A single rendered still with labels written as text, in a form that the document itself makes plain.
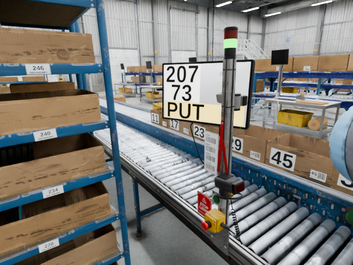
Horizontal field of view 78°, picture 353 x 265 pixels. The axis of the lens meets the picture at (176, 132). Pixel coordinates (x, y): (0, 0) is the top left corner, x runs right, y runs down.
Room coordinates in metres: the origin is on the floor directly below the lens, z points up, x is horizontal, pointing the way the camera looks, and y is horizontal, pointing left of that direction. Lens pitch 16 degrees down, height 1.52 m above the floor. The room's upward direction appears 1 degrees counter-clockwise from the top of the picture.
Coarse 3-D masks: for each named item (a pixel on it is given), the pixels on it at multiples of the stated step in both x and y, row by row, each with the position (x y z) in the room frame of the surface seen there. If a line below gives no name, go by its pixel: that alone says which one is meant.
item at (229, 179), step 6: (222, 174) 0.84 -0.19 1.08; (228, 174) 0.83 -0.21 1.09; (216, 180) 0.82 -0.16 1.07; (222, 180) 0.79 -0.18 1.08; (228, 180) 0.78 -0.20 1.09; (234, 180) 0.77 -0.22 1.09; (240, 180) 0.78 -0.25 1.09; (216, 186) 0.82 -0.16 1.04; (222, 186) 0.79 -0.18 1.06; (228, 186) 0.76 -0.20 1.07; (234, 186) 0.74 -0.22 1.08; (240, 186) 0.76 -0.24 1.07; (222, 192) 0.81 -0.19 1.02; (228, 192) 0.80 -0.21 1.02; (234, 192) 0.74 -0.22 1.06; (222, 198) 0.80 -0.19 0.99
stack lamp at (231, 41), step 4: (224, 32) 0.88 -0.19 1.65; (228, 32) 0.87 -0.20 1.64; (232, 32) 0.86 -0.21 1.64; (236, 32) 0.87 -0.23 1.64; (224, 36) 0.88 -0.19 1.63; (228, 36) 0.87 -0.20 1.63; (232, 36) 0.86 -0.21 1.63; (236, 36) 0.87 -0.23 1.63; (224, 40) 0.88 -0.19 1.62; (228, 40) 0.87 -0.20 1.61; (232, 40) 0.86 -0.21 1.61; (236, 40) 0.87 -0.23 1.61; (224, 44) 0.88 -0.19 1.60; (228, 44) 0.87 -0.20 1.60; (232, 44) 0.86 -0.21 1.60; (236, 44) 0.87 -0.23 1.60
